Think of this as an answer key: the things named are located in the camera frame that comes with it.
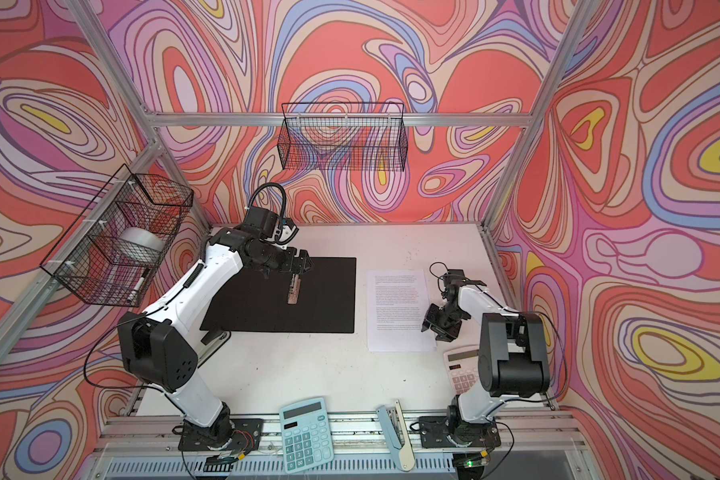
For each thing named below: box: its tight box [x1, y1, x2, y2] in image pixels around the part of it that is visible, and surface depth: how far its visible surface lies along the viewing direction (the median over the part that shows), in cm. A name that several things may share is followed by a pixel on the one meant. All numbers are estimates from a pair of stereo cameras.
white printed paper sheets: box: [366, 269, 437, 352], surface depth 98 cm
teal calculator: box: [279, 397, 335, 474], surface depth 73 cm
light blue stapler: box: [376, 400, 416, 471], surface depth 72 cm
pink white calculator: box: [443, 345, 479, 395], surface depth 84 cm
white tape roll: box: [118, 226, 166, 252], surface depth 75 cm
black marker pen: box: [127, 269, 150, 302], surface depth 73 cm
